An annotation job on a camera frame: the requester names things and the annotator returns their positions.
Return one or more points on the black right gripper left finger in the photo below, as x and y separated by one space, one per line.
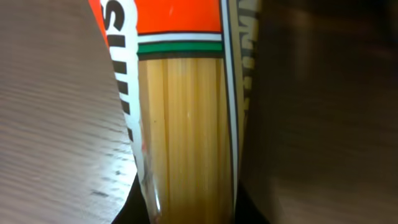
134 211

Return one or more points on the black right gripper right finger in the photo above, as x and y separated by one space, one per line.
246 211

